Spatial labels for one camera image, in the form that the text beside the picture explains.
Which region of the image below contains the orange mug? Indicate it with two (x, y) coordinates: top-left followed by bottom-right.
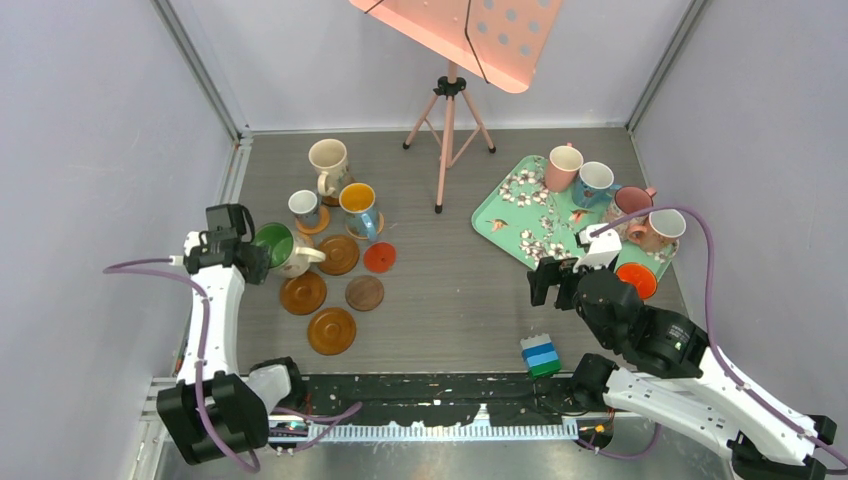
(616, 262), (658, 300)

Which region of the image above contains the green inside cream mug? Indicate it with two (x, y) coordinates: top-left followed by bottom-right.
(252, 222), (327, 279)

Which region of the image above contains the small blue patterned mug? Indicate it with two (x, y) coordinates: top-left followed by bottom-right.
(288, 189), (320, 216)

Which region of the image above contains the light plain wooden coaster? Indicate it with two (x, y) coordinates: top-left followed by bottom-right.
(294, 204), (331, 235)

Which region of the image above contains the large ridged brown wooden coaster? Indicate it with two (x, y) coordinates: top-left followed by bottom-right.
(317, 234), (360, 276)

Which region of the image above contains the woven rattan coaster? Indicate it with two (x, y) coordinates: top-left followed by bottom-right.
(345, 213), (385, 243)

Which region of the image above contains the cream shell pattern mug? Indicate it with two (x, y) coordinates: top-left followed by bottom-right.
(308, 138), (353, 198)

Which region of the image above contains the yellow inside blue mug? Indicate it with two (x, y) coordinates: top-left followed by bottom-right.
(340, 182), (381, 224)

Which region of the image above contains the dark walnut coaster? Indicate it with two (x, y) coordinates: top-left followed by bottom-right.
(345, 275), (385, 312)

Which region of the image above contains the red round paper coaster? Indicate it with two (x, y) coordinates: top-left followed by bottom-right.
(363, 242), (397, 274)

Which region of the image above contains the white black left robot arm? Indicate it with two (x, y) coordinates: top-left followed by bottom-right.
(156, 204), (307, 465)

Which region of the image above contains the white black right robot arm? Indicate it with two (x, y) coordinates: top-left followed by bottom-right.
(527, 257), (836, 479)

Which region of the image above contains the ridged brown coaster back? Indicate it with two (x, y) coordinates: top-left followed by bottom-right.
(322, 190), (341, 207)

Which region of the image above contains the mint green floral tray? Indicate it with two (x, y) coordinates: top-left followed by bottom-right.
(472, 155), (679, 278)

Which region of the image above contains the blue green toy brick stack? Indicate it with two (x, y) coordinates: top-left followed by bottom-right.
(520, 334), (562, 379)

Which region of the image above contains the peach mug white inside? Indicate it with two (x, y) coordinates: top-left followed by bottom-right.
(627, 209), (687, 253)

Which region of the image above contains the white inside teal mug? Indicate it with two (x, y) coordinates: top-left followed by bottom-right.
(572, 161), (618, 209)

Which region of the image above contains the pink inside floral mug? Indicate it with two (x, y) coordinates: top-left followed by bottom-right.
(602, 186), (657, 223)

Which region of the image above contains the pink white inside mug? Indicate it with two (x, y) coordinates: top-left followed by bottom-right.
(544, 143), (584, 193)

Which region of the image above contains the pink music stand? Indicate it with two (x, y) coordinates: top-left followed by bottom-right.
(352, 0), (564, 214)

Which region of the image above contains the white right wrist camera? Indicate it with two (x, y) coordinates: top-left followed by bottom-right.
(573, 223), (622, 273)

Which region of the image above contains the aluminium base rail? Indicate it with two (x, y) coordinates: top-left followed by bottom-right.
(140, 376), (730, 458)

